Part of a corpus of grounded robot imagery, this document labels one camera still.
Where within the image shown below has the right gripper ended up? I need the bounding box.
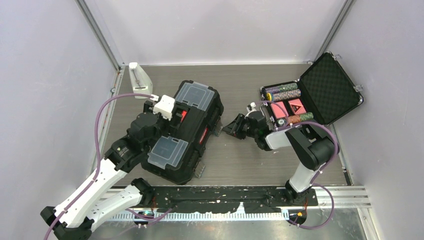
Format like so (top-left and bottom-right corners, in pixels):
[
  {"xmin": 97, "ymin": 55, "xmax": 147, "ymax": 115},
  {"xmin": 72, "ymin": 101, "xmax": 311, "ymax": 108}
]
[{"xmin": 222, "ymin": 113, "xmax": 258, "ymax": 140}]

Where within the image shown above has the black plastic toolbox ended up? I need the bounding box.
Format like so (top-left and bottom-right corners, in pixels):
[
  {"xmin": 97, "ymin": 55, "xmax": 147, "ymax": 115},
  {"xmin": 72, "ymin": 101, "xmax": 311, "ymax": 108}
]
[{"xmin": 141, "ymin": 80, "xmax": 224, "ymax": 185}]

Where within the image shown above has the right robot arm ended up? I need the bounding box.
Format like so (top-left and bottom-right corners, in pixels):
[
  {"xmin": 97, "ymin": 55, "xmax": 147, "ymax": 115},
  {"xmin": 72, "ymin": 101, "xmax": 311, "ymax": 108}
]
[{"xmin": 222, "ymin": 111, "xmax": 339, "ymax": 205}]

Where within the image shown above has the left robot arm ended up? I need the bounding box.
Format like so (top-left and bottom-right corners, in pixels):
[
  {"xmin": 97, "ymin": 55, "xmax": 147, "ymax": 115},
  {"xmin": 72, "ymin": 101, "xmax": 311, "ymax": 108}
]
[{"xmin": 40, "ymin": 112, "xmax": 170, "ymax": 240}]

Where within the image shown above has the white metronome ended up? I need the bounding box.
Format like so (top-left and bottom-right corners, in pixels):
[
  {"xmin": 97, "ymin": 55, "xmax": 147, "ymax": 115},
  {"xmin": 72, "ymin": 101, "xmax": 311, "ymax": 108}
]
[{"xmin": 128, "ymin": 62, "xmax": 153, "ymax": 96}]

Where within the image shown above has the pink card deck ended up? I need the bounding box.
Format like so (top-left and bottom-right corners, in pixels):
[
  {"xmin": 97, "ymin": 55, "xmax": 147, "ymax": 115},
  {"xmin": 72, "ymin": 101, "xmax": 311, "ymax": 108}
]
[{"xmin": 270, "ymin": 101, "xmax": 288, "ymax": 120}]

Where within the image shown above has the poker chip row green red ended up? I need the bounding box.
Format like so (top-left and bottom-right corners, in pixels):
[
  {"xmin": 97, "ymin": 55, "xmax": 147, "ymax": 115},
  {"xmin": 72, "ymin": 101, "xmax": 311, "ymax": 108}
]
[{"xmin": 277, "ymin": 112, "xmax": 314, "ymax": 127}]

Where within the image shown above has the red card deck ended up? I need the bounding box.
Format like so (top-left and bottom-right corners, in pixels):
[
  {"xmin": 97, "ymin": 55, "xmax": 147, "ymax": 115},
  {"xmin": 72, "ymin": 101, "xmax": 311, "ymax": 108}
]
[{"xmin": 288, "ymin": 98, "xmax": 307, "ymax": 115}]

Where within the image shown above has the poker chip row top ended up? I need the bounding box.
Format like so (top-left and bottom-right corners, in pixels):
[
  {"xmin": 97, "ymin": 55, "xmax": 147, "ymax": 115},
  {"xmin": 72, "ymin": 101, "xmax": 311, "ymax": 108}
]
[{"xmin": 265, "ymin": 82, "xmax": 298, "ymax": 94}]

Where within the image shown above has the black aluminium poker chip case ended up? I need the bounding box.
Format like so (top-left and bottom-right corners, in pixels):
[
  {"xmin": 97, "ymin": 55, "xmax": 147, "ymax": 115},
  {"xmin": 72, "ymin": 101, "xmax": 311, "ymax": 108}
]
[{"xmin": 259, "ymin": 51, "xmax": 364, "ymax": 127}]

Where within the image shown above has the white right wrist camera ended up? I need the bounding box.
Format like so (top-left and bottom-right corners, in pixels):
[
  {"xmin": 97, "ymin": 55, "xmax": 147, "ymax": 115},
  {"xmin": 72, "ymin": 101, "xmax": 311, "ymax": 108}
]
[{"xmin": 246, "ymin": 102, "xmax": 257, "ymax": 116}]

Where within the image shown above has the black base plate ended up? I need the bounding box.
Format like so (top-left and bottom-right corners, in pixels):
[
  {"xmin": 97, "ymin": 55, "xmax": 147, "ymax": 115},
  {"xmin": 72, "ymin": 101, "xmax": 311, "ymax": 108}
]
[{"xmin": 139, "ymin": 186, "xmax": 318, "ymax": 214}]

